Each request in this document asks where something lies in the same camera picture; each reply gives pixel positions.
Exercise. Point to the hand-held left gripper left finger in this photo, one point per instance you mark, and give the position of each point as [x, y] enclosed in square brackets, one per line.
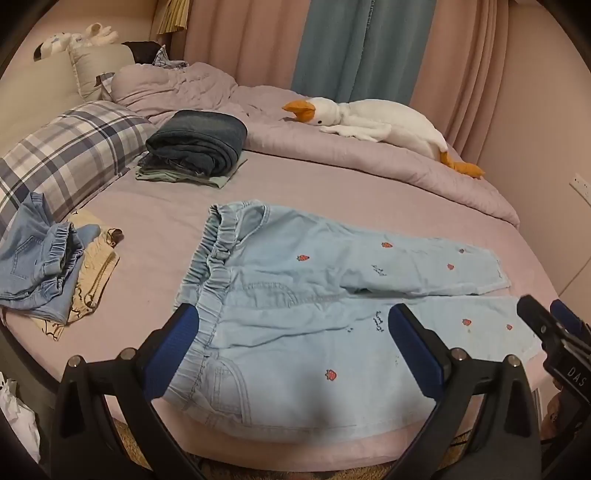
[187, 330]

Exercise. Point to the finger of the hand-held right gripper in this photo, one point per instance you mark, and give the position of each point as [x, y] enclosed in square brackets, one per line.
[535, 316]
[570, 316]

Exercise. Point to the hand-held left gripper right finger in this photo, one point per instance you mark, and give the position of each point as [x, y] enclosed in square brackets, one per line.
[408, 337]

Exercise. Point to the light blue embroidered pants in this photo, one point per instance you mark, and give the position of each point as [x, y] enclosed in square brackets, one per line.
[295, 337]

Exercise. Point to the cream printed cloth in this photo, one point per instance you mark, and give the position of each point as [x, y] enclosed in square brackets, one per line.
[97, 272]

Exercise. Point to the light blue denim cloth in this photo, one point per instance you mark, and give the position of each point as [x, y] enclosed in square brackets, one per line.
[69, 295]

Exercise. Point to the folded pale green cloth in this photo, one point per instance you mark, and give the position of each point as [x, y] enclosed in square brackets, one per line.
[221, 179]

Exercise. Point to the blue denim shorts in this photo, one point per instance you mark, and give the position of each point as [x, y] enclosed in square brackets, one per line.
[32, 258]

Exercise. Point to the white plastic bag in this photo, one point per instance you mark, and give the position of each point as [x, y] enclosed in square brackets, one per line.
[18, 415]

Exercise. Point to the folded dark jeans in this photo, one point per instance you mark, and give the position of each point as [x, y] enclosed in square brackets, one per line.
[198, 138]

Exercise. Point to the lilac quilt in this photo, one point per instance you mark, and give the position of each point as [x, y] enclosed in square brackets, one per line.
[351, 152]

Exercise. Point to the blue plaid pillow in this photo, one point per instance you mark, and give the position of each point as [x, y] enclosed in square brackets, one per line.
[69, 147]

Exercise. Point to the white goose plush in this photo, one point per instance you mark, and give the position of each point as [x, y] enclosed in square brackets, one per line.
[383, 117]

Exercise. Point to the pink curtain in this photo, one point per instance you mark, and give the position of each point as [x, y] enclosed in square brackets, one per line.
[461, 60]
[249, 37]

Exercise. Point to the checkered cloth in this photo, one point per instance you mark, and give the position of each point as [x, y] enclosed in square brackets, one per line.
[164, 59]

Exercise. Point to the beige headboard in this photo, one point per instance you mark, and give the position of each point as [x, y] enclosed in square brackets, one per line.
[32, 106]

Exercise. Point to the beige pillow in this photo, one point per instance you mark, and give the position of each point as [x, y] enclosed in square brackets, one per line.
[101, 64]

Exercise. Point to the dark cloth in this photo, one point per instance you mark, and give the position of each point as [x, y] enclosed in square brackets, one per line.
[143, 50]

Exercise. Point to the blue curtain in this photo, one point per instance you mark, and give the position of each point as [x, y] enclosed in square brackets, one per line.
[355, 46]

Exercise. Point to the yellow pleated cloth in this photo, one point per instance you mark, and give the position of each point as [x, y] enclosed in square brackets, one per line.
[171, 16]

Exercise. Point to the white spotted plush toy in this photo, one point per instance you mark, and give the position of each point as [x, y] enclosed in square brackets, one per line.
[51, 46]

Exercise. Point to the white wall socket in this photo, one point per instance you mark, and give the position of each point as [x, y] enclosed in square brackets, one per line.
[581, 187]

